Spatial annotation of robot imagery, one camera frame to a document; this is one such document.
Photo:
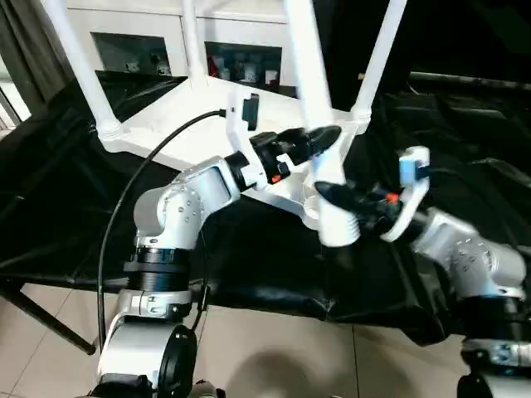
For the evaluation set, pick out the white plastic table top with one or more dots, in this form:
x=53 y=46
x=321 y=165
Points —
x=199 y=137

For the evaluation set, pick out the white plastic table leg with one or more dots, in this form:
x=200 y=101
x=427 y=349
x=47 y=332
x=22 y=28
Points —
x=381 y=54
x=81 y=62
x=193 y=41
x=309 y=62

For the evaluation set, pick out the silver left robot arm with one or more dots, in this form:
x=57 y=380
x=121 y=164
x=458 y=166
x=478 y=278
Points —
x=174 y=207

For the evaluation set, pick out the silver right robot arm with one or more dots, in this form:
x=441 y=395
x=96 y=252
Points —
x=477 y=257

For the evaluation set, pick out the white cup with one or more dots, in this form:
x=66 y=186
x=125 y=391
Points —
x=271 y=77

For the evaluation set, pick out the tall white jar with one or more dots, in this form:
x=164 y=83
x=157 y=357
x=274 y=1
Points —
x=249 y=74

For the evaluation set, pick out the small white jar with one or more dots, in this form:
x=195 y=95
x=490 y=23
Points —
x=226 y=74

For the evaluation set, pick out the black glossy mat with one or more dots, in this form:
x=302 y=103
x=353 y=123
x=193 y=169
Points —
x=269 y=269

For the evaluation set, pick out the red packet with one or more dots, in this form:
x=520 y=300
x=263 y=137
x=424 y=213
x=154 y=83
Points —
x=213 y=66

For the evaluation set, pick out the dark metal pole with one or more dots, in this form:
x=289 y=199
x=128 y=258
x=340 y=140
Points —
x=469 y=79

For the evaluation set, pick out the black backdrop cloth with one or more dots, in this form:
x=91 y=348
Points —
x=456 y=33

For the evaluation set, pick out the white glass-door cabinet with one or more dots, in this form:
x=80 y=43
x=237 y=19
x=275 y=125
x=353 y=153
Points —
x=145 y=20

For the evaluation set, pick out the grey curtain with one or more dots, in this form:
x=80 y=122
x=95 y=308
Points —
x=29 y=54

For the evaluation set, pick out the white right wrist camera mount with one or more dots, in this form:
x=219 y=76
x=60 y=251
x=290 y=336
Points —
x=410 y=199

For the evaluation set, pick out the black frame leg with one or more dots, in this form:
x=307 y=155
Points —
x=50 y=319

